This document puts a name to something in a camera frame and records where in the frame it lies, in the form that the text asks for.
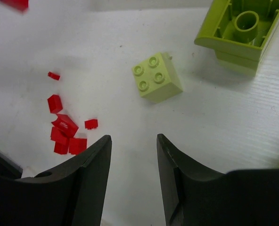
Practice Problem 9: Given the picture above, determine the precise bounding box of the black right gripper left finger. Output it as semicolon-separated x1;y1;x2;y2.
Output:
0;135;112;226

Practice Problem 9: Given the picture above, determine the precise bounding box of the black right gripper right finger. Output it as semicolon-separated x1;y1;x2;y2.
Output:
157;134;279;226

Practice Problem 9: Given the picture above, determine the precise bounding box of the small red lego brick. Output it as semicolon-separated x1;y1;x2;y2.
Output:
84;119;98;130

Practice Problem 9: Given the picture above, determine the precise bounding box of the pale green square lego brick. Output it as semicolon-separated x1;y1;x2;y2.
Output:
131;52;183;103

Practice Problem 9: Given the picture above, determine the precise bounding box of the large lime green lego brick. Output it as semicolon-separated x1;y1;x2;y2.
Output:
194;0;279;76

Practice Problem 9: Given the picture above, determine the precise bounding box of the red round lego piece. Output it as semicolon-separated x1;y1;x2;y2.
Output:
0;0;29;13

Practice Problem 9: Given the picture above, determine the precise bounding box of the tiny red lego plate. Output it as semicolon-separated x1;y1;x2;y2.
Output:
48;72;60;81

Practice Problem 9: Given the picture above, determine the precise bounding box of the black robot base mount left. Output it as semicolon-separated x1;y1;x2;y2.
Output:
0;152;23;179

